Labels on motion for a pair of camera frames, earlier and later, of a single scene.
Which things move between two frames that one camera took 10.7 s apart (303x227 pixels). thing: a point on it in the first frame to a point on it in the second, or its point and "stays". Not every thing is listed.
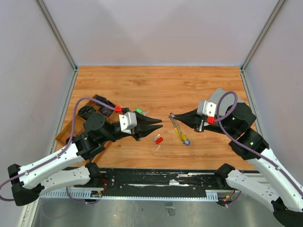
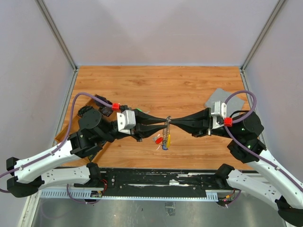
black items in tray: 105,110 stays
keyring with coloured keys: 181,136 to 166,135
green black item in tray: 84,111 stays
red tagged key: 157,139 stays
